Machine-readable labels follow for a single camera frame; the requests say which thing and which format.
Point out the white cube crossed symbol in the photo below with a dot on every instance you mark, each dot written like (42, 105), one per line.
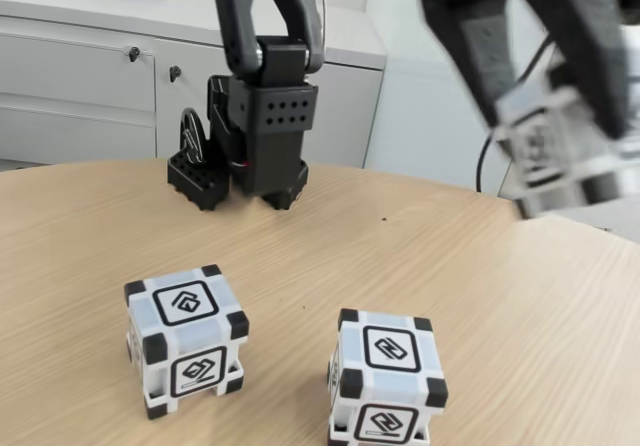
(540, 141)

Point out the white cube zigzag symbol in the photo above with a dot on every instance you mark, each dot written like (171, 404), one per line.
(385, 391)

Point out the grey metal pillar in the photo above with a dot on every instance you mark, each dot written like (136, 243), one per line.
(556, 68)

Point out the black cabinet key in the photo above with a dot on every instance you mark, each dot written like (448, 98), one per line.
(131, 54)
(174, 72)

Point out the black table clamp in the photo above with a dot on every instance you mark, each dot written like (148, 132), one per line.
(195, 181)

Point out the white cube folder symbol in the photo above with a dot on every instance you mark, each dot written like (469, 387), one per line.
(195, 336)

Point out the white low cabinet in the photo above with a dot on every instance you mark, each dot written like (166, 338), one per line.
(75, 91)

